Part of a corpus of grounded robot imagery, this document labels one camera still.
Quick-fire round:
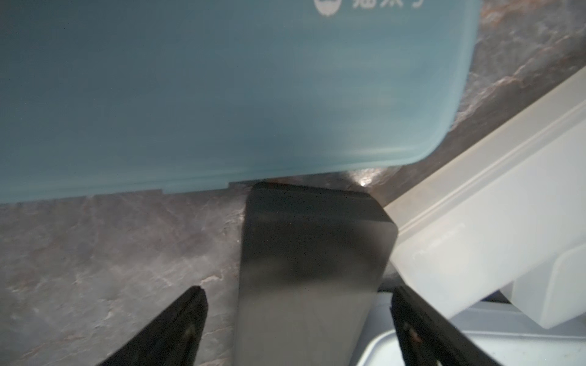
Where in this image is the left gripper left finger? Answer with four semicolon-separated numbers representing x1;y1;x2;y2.
102;286;208;365

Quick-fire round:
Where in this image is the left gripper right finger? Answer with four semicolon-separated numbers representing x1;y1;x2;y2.
390;285;498;365

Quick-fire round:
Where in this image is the black pencil case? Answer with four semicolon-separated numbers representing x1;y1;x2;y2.
233;182;398;365

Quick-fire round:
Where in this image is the teal blue pencil case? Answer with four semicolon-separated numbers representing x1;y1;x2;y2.
1;1;482;204

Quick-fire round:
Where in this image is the large pale blue case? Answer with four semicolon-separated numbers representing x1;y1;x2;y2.
350;292;585;365

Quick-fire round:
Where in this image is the translucent pencil case middle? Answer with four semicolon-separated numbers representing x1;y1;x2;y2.
386;70;585;329

